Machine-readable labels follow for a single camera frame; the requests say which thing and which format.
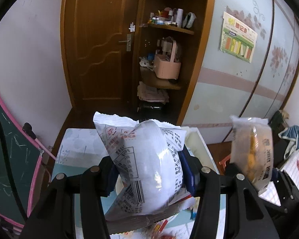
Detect orange cracker clear packet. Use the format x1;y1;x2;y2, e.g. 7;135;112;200
230;115;275;193

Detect folded pink cloths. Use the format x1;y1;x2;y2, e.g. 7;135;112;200
137;81;170;104

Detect black cable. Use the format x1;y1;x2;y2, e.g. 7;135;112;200
0;105;28;219

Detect white red-print snack packet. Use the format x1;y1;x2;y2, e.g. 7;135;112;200
93;112;198;222

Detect white plastic storage bin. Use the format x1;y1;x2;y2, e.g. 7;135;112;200
183;127;220;176

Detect pink plastic stool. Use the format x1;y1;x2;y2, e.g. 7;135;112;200
219;154;232;167

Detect striped bed sheet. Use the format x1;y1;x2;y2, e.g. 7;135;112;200
273;151;299;206

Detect brown wooden door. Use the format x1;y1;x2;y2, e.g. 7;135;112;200
60;0;150;111

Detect black chalkboard clamp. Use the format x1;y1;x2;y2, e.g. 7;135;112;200
22;122;37;140

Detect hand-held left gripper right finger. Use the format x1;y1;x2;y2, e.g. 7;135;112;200
178;149;279;239

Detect metal door handle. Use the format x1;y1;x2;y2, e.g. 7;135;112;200
118;34;132;52

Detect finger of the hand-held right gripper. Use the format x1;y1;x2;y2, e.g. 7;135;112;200
224;163;237;180
271;168;299;205

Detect row of small bottles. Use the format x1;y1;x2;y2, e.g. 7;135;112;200
148;7;197;29

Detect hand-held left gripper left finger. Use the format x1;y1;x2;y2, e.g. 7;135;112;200
22;155;119;239

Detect blue white cloth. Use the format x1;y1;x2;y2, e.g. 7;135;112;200
278;125;299;160

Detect pink handled basket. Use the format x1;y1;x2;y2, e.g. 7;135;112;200
153;39;182;80

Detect brown wooden shelf cabinet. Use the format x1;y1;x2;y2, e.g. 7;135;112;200
132;0;217;128

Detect wall poster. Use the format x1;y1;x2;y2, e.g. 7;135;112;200
219;11;259;64

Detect floral sliding wardrobe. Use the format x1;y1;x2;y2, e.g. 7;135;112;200
183;0;299;145

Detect pink-framed green chalkboard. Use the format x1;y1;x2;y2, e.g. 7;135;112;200
0;78;58;231

